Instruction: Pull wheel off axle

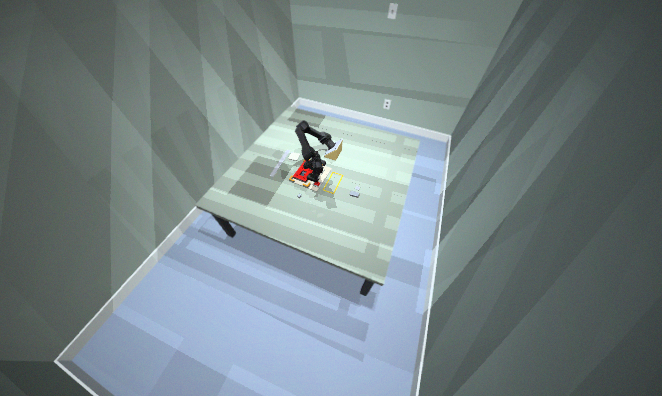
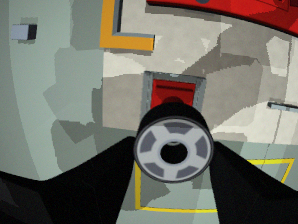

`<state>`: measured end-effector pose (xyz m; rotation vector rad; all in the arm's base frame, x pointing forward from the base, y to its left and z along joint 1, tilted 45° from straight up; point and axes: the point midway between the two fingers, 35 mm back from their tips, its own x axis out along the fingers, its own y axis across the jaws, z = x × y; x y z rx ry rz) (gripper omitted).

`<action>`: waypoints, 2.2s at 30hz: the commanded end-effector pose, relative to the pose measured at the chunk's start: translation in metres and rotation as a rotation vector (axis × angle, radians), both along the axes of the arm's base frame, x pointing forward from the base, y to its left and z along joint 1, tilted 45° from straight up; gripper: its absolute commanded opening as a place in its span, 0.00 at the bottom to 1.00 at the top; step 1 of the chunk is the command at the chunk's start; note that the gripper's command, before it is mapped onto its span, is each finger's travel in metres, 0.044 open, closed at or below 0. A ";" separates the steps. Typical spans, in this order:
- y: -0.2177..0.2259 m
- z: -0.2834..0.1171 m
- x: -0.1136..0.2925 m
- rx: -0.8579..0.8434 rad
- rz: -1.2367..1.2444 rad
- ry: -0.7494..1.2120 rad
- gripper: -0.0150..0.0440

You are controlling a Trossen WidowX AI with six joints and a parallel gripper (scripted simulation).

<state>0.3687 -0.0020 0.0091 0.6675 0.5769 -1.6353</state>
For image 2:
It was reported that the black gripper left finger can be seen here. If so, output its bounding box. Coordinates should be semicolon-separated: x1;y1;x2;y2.
0;136;136;224

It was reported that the yellow rectangular outline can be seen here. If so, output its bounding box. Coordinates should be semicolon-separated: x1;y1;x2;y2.
134;157;295;213

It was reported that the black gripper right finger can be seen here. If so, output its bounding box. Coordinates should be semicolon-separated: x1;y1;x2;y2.
209;141;298;224

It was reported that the black wheel with grey hub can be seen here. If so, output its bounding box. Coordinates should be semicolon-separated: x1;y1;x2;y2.
133;103;214;184

